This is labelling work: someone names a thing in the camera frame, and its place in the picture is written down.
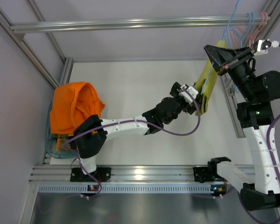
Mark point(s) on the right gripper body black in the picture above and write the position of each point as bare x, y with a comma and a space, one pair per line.
234, 61

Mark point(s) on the yellow-green trousers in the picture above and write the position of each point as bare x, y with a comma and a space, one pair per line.
205, 85

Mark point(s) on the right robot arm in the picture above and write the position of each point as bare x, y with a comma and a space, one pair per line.
257, 122

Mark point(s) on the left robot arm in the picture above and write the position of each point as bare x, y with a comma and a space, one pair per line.
91, 135

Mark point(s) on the pink spare hangers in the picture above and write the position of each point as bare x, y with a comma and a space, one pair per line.
257, 27

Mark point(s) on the orange garment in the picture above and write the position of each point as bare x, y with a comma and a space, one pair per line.
72, 104

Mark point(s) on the teal laundry basket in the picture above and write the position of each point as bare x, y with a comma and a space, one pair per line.
50, 142

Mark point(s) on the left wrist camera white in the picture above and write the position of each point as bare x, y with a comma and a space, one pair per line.
188, 93

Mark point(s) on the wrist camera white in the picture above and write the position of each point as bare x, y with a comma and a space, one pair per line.
188, 93
261, 46

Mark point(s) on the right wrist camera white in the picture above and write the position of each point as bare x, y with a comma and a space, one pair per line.
261, 46

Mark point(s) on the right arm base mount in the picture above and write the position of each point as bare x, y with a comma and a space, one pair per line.
203, 174

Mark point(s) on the top aluminium hanging rail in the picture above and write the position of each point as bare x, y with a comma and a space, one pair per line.
177, 22

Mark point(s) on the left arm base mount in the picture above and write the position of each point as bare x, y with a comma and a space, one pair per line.
101, 174

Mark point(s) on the slotted grey cable duct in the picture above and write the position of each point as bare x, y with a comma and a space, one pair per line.
117, 188

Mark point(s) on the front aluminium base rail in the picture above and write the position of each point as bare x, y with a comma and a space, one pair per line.
119, 174

